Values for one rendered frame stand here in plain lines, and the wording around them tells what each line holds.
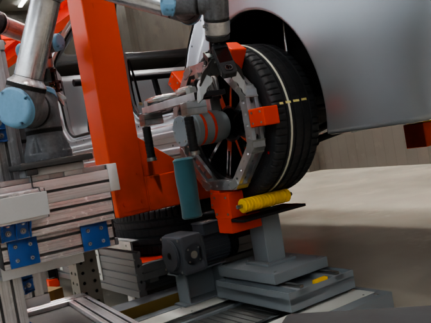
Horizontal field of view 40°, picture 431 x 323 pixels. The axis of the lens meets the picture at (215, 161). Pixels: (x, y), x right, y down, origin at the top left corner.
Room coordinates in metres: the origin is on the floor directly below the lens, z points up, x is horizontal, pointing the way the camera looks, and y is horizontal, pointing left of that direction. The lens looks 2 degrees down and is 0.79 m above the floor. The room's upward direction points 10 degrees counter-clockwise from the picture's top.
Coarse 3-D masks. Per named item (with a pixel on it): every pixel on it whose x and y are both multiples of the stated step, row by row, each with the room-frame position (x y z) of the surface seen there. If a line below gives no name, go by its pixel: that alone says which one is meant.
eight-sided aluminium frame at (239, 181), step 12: (192, 72) 2.55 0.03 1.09; (192, 84) 2.64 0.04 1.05; (228, 84) 2.36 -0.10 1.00; (252, 84) 2.33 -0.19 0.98; (240, 96) 2.30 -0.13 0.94; (252, 96) 2.30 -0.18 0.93; (252, 108) 2.32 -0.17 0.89; (252, 132) 2.28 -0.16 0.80; (252, 144) 2.28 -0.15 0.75; (264, 144) 2.31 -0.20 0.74; (192, 156) 2.71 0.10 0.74; (252, 156) 2.31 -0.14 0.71; (204, 168) 2.66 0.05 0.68; (240, 168) 2.37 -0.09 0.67; (252, 168) 2.38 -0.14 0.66; (204, 180) 2.60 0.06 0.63; (216, 180) 2.59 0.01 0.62; (228, 180) 2.45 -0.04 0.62; (240, 180) 2.38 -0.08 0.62
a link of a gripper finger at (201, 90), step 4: (208, 76) 1.78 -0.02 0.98; (204, 80) 1.78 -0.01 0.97; (208, 80) 1.78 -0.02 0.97; (204, 84) 1.78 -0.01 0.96; (208, 84) 1.79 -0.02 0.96; (200, 88) 1.78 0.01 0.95; (204, 88) 1.79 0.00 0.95; (200, 92) 1.79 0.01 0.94; (204, 92) 1.79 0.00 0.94; (200, 96) 1.80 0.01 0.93; (200, 100) 1.80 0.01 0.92
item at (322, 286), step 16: (320, 272) 2.50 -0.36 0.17; (336, 272) 2.42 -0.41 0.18; (352, 272) 2.46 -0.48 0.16; (224, 288) 2.62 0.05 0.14; (240, 288) 2.52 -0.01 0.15; (256, 288) 2.43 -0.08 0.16; (272, 288) 2.43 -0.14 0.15; (288, 288) 2.34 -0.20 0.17; (304, 288) 2.31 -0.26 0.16; (320, 288) 2.35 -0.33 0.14; (336, 288) 2.40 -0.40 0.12; (256, 304) 2.44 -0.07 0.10; (272, 304) 2.35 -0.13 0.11; (288, 304) 2.27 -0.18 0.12; (304, 304) 2.30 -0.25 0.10
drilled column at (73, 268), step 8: (88, 256) 2.68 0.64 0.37; (72, 264) 2.67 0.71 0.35; (80, 264) 2.68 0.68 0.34; (88, 264) 2.68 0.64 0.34; (96, 264) 2.70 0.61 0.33; (72, 272) 2.69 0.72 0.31; (80, 272) 2.65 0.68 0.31; (88, 272) 2.67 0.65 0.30; (96, 272) 2.69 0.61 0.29; (72, 280) 2.71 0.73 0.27; (80, 280) 2.65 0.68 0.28; (88, 280) 2.67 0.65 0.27; (96, 280) 2.69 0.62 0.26; (72, 288) 2.72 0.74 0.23; (80, 288) 2.64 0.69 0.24; (88, 288) 2.66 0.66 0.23; (96, 288) 2.69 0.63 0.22; (96, 296) 2.68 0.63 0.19
